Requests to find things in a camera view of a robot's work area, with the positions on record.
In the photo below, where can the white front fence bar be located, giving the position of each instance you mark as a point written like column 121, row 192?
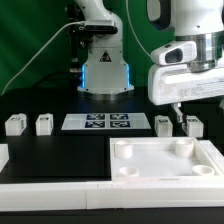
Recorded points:
column 108, row 195

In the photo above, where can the white marker sheet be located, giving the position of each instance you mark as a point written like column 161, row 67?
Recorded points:
column 105, row 121

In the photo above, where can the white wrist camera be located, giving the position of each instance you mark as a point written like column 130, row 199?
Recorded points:
column 175, row 52

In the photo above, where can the white square tabletop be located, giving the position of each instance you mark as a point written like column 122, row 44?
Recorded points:
column 166, row 158

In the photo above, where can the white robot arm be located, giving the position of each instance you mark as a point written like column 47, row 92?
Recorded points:
column 191, row 67

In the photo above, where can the white left fence bar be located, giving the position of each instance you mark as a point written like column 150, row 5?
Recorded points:
column 4, row 156

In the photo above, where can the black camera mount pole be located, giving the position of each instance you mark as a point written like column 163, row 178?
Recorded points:
column 78, row 37

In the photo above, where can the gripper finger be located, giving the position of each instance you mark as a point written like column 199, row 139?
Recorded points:
column 179, row 115

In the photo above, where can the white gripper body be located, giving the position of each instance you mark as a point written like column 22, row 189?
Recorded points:
column 176, row 83

